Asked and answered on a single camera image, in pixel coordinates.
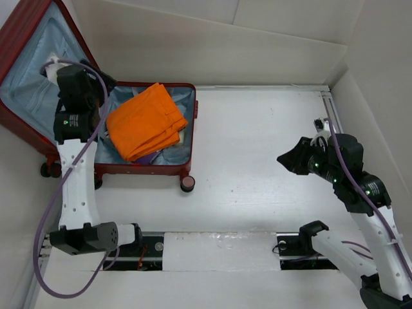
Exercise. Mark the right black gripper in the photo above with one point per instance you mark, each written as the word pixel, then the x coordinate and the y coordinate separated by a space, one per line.
pixel 293 159

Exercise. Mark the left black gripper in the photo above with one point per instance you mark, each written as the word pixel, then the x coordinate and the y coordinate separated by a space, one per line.
pixel 98 82

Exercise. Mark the orange garment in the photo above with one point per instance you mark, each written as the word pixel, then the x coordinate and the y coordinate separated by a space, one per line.
pixel 146 123

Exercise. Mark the red hard-shell suitcase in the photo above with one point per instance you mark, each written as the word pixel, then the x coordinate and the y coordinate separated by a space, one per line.
pixel 35 30

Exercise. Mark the purple camouflage garment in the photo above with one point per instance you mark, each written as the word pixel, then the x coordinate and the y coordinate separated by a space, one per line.
pixel 148 157

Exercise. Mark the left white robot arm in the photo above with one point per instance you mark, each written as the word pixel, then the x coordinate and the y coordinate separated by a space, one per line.
pixel 81 111

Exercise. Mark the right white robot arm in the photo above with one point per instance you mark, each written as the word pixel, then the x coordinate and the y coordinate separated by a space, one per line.
pixel 385 280

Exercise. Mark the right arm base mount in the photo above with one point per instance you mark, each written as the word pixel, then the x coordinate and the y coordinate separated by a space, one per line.
pixel 293 256

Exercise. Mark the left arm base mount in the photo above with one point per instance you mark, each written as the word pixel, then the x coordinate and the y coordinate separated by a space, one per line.
pixel 147 257

